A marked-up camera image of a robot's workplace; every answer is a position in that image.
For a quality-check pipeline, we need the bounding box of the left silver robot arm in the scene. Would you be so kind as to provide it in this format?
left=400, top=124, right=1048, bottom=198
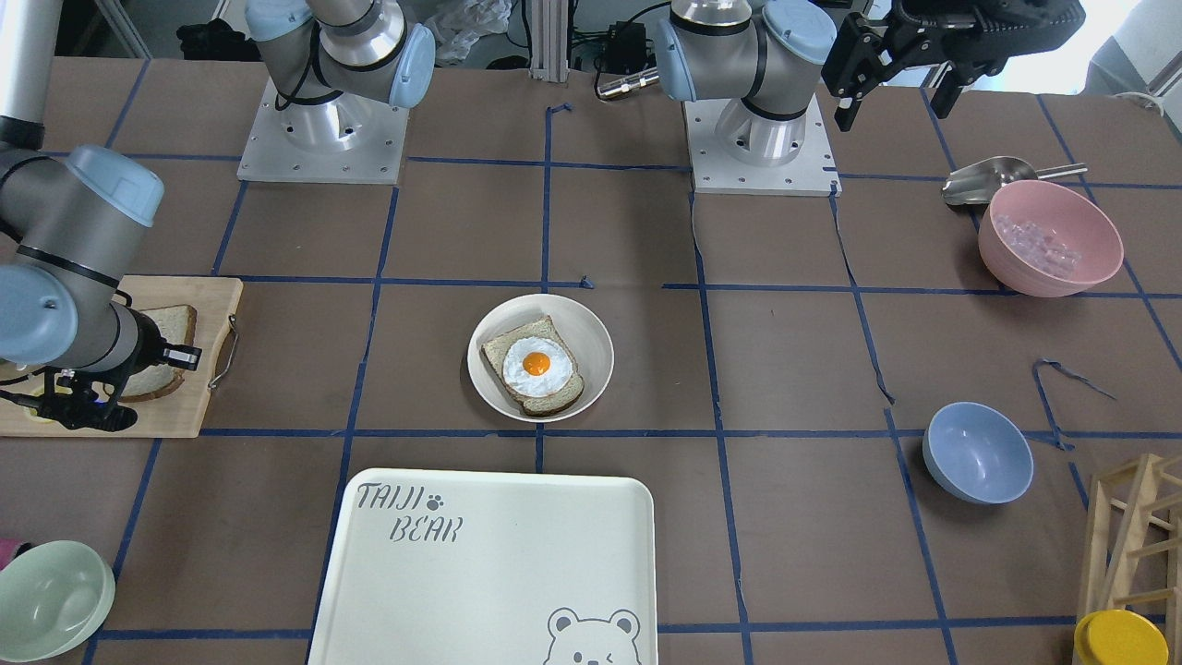
left=655, top=1, right=1086, bottom=131

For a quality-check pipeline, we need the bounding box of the white round plate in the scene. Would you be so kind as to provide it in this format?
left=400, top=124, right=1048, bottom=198
left=467, top=294, right=615, bottom=422

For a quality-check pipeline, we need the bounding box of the light green bowl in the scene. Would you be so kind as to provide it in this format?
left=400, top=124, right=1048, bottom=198
left=1, top=540, right=115, bottom=661

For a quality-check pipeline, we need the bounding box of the metal scoop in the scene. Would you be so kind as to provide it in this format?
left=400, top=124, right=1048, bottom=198
left=941, top=156, right=1089, bottom=207

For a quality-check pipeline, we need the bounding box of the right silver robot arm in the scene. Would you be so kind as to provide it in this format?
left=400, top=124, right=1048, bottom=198
left=4, top=1, right=436, bottom=432

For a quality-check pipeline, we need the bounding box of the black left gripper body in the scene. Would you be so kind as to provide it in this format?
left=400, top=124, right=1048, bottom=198
left=821, top=1, right=1086, bottom=96

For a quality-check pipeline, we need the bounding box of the wooden cup rack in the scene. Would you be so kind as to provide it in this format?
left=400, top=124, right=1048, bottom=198
left=1077, top=454, right=1181, bottom=647

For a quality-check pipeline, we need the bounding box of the pink cloth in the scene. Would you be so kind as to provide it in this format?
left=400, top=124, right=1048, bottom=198
left=0, top=537, right=33, bottom=571

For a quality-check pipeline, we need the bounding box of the pink bowl with ice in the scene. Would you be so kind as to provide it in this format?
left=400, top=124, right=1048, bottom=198
left=978, top=180, right=1126, bottom=296

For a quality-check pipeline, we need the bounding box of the wooden cutting board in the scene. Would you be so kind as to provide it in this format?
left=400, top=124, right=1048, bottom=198
left=1, top=276, right=242, bottom=439

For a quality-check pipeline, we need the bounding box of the yellow mug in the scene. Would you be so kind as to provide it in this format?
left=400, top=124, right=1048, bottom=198
left=1073, top=609, right=1169, bottom=664

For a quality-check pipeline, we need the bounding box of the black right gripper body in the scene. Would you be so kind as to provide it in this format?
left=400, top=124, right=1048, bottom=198
left=4, top=306, right=165, bottom=416

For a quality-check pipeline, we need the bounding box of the cream bear tray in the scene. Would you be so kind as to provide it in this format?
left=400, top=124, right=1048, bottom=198
left=309, top=468, right=660, bottom=664

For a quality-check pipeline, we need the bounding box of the toast with fried egg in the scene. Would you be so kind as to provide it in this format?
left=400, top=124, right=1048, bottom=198
left=480, top=315, right=585, bottom=417

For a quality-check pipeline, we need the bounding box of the plain bread slice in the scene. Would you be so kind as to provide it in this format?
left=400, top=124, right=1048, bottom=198
left=121, top=304, right=196, bottom=404

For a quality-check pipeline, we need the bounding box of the blue bowl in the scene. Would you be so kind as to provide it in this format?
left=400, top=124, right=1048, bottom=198
left=922, top=403, right=1034, bottom=506

